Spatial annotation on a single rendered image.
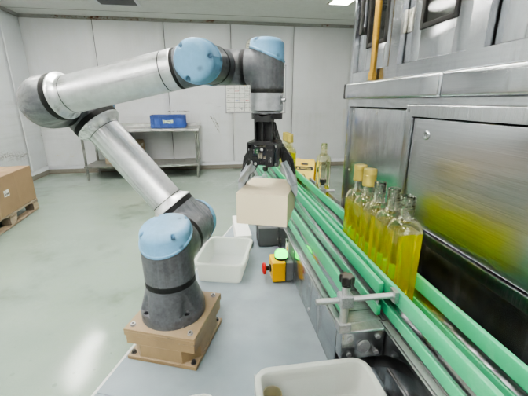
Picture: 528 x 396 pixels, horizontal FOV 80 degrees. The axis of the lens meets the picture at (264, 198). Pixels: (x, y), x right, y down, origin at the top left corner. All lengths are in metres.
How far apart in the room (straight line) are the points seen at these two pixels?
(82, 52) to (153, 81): 6.28
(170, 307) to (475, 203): 0.68
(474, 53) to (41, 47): 6.85
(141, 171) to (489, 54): 0.80
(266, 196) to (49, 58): 6.58
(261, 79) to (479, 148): 0.46
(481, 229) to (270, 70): 0.53
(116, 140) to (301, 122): 5.99
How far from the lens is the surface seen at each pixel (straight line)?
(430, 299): 0.76
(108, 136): 0.87
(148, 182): 0.84
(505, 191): 0.72
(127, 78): 0.67
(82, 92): 0.73
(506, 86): 0.74
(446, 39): 0.95
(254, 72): 0.72
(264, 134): 0.72
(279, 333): 0.89
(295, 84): 6.68
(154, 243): 0.70
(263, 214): 0.73
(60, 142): 7.15
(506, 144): 0.72
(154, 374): 0.83
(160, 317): 0.78
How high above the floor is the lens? 1.33
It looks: 17 degrees down
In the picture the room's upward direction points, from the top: straight up
